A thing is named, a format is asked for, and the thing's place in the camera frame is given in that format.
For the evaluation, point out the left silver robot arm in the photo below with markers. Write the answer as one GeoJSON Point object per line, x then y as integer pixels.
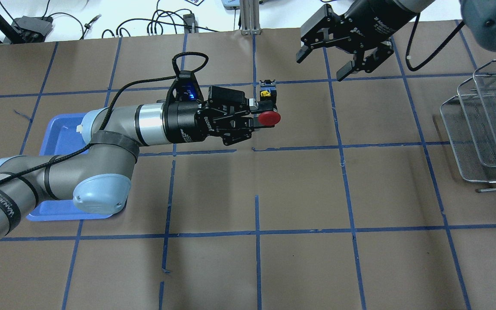
{"type": "Point", "coordinates": [98, 180]}

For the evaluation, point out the aluminium frame post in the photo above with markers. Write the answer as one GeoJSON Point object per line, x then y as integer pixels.
{"type": "Point", "coordinates": [249, 17]}

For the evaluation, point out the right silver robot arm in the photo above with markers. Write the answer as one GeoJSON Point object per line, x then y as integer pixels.
{"type": "Point", "coordinates": [478, 15]}

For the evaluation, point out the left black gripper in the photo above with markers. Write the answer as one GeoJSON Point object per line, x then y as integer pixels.
{"type": "Point", "coordinates": [184, 122]}

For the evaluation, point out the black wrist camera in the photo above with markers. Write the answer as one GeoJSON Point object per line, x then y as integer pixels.
{"type": "Point", "coordinates": [185, 88]}

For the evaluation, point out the blue plastic tray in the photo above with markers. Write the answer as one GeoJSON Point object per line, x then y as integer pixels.
{"type": "Point", "coordinates": [61, 138]}

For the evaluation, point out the red emergency stop button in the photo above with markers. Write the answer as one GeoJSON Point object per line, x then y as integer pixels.
{"type": "Point", "coordinates": [268, 91]}

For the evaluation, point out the silver wire mesh shelf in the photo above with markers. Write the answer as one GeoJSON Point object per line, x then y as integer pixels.
{"type": "Point", "coordinates": [470, 121]}

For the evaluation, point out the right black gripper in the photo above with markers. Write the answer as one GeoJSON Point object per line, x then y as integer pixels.
{"type": "Point", "coordinates": [370, 21]}

